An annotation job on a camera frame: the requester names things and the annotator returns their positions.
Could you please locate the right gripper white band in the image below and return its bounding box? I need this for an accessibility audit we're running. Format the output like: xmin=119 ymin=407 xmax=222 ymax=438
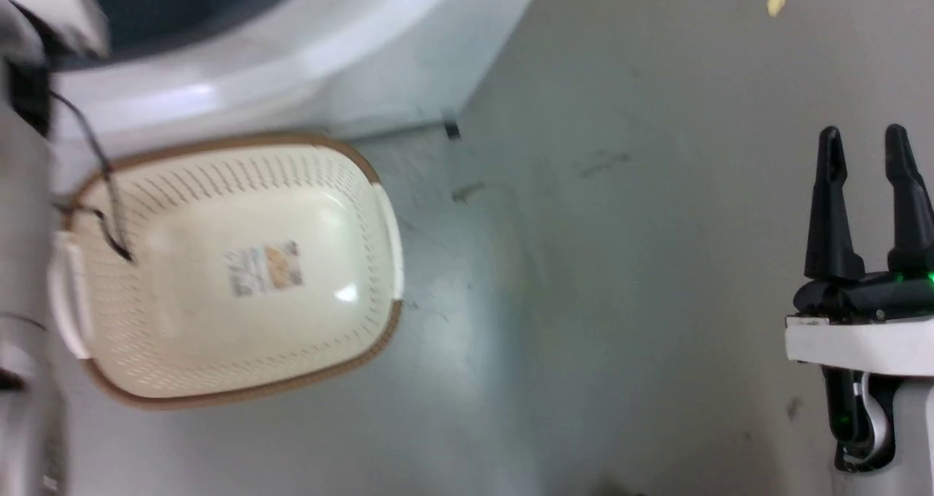
xmin=785 ymin=123 xmax=934 ymax=377

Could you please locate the white washing machine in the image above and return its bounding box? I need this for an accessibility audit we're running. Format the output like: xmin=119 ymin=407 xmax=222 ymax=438
xmin=45 ymin=0 xmax=549 ymax=194

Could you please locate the cream perforated laundry basket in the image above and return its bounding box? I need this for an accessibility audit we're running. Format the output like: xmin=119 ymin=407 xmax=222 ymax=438
xmin=48 ymin=133 xmax=404 ymax=410

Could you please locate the printed label sticker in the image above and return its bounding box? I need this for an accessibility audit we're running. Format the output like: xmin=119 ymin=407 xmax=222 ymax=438
xmin=225 ymin=240 xmax=304 ymax=298

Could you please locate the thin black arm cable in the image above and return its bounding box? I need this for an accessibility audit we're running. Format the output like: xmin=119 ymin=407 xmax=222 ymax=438
xmin=48 ymin=89 xmax=136 ymax=264

